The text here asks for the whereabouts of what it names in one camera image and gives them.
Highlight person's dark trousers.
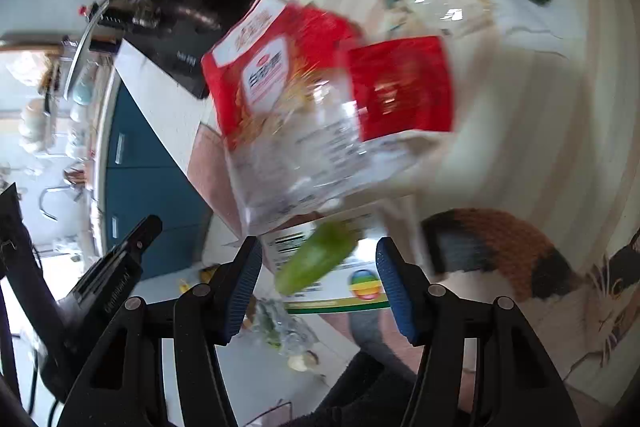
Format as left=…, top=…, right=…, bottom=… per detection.
left=280, top=349, right=481, bottom=427

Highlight light green pepper piece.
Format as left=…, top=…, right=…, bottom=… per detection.
left=275, top=221, right=358, bottom=295

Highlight black gas stove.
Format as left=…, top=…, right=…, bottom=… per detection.
left=95, top=0, right=226, bottom=100

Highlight blue kitchen cabinet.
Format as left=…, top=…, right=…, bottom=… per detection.
left=95, top=77, right=213, bottom=268

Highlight striped cat print tablecloth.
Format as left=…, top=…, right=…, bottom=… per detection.
left=187, top=0, right=640, bottom=427

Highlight chrome faucet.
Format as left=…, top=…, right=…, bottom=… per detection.
left=37, top=184, right=83, bottom=223

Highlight white box with green label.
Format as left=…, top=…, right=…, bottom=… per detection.
left=260, top=202, right=396, bottom=314

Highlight clear bag of green vegetables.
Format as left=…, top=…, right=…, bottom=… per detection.
left=245, top=297, right=321, bottom=355

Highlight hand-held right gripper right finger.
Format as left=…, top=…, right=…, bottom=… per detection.
left=375, top=236, right=581, bottom=427

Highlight large red and clear package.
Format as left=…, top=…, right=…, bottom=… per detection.
left=200, top=0, right=456, bottom=238

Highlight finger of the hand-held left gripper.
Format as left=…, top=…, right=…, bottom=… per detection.
left=102, top=215, right=164, bottom=266

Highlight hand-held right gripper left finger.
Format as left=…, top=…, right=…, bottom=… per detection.
left=57, top=236, right=263, bottom=427

